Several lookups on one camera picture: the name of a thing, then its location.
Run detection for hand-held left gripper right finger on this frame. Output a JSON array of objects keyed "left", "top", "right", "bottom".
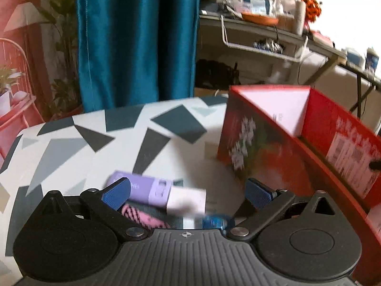
[{"left": 228, "top": 178, "right": 337, "bottom": 240}]

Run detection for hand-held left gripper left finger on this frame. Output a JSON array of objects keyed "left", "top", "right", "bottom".
[{"left": 42, "top": 177, "right": 149, "bottom": 239}]

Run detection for purple box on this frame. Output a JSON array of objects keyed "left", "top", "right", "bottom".
[{"left": 105, "top": 170, "right": 177, "bottom": 208}]

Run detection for dark packet with pink stripes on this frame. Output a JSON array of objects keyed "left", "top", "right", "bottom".
[{"left": 121, "top": 202, "right": 180, "bottom": 230}]

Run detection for red cardboard box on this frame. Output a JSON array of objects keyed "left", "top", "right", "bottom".
[{"left": 217, "top": 85, "right": 381, "bottom": 285}]

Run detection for blue patterned bottle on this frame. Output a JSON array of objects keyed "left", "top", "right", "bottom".
[{"left": 183, "top": 214, "right": 236, "bottom": 230}]

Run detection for grey geometric tablecloth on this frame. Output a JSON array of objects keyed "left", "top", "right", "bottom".
[{"left": 0, "top": 95, "right": 233, "bottom": 277}]

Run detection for black-legged side table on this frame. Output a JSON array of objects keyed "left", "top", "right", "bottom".
[{"left": 339, "top": 62, "right": 381, "bottom": 120}]

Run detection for blue and white cup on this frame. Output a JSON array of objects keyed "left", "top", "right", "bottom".
[{"left": 366, "top": 48, "right": 379, "bottom": 72}]

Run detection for blue container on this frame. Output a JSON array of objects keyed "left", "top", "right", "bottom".
[{"left": 345, "top": 49, "right": 365, "bottom": 68}]

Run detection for black bag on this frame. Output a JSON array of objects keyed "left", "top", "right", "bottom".
[{"left": 195, "top": 59, "right": 240, "bottom": 89}]

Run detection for potted plant in white pot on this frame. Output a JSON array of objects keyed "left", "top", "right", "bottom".
[{"left": 0, "top": 66, "right": 26, "bottom": 117}]

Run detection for teal curtain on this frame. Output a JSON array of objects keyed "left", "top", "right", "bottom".
[{"left": 76, "top": 0, "right": 202, "bottom": 112}]

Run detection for tall green plant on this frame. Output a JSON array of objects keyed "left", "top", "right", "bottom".
[{"left": 39, "top": 0, "right": 84, "bottom": 117}]

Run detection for grey desk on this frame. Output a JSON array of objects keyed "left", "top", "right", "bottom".
[{"left": 198, "top": 9, "right": 347, "bottom": 84}]

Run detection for white bottle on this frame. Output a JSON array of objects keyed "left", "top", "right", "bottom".
[{"left": 293, "top": 0, "right": 307, "bottom": 35}]

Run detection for orange flowers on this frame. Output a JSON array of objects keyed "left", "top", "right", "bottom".
[{"left": 298, "top": 0, "right": 323, "bottom": 23}]

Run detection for orange bowl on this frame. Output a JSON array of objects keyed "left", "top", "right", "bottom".
[{"left": 241, "top": 12, "right": 279, "bottom": 26}]

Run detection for blue and white desk box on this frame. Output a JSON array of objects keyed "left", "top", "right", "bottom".
[{"left": 242, "top": 0, "right": 272, "bottom": 15}]

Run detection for white lamp shade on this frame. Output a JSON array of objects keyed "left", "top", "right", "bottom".
[{"left": 4, "top": 1, "right": 46, "bottom": 32}]

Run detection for pink wire chair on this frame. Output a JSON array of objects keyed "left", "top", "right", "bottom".
[{"left": 0, "top": 38, "right": 39, "bottom": 159}]

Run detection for white wire basket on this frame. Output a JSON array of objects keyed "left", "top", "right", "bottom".
[{"left": 220, "top": 15, "right": 309, "bottom": 63}]

